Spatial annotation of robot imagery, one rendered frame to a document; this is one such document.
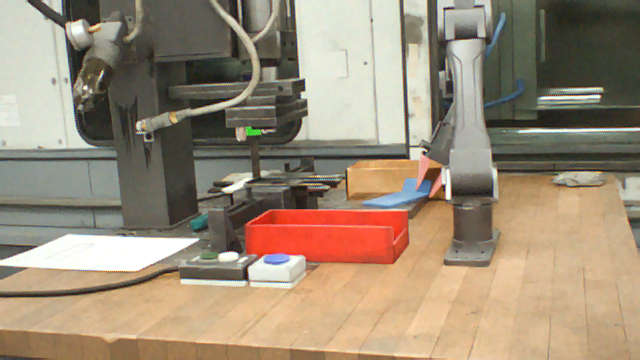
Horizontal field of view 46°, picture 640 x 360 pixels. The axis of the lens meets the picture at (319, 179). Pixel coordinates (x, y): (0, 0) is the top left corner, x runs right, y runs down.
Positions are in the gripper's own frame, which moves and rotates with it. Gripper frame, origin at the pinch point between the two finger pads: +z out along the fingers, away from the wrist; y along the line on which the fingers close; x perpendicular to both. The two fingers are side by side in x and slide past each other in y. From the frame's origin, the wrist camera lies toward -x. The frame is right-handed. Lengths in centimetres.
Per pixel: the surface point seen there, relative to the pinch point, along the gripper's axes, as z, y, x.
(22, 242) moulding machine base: 84, 103, -77
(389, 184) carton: 3.2, 6.7, -6.8
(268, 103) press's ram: -4.2, 35.1, 17.2
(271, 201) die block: 11.4, 26.5, 21.8
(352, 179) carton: 6.0, 14.4, -8.6
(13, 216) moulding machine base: 79, 111, -81
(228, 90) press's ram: -2.9, 43.5, 14.5
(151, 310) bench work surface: 23, 32, 61
